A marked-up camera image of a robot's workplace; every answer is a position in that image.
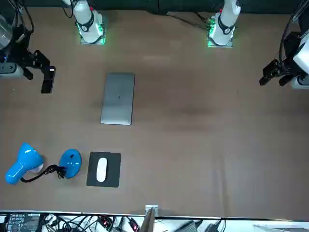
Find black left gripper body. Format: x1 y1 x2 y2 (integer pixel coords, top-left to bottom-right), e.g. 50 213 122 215
276 57 301 77

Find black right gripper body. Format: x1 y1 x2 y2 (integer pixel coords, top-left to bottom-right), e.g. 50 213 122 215
14 47 37 70

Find silver laptop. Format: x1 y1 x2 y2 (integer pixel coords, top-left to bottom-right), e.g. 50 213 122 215
100 72 136 126

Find blue desk lamp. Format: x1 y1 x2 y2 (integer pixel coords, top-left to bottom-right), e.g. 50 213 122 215
4 142 83 186

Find white computer mouse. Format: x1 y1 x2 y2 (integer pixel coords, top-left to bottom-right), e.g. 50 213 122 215
96 157 108 183

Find black mouse pad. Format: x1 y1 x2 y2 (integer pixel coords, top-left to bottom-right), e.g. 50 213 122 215
86 151 122 188

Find black labelled power adapter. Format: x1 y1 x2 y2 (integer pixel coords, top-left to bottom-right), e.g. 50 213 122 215
0 212 41 232

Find dark grey power adapter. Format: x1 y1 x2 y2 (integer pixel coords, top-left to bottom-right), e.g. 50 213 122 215
173 219 204 232

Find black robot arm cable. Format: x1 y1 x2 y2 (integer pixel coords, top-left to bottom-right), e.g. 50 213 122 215
279 0 309 64
8 0 35 34

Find black arm base cable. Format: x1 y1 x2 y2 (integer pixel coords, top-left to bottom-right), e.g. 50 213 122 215
166 11 212 29

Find black lamp cord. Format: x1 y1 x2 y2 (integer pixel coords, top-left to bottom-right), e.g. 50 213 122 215
43 164 68 180

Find tangled black cables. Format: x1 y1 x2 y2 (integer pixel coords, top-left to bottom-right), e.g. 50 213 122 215
41 214 145 232

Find aluminium camera post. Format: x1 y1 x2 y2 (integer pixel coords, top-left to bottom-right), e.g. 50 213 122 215
141 204 159 232

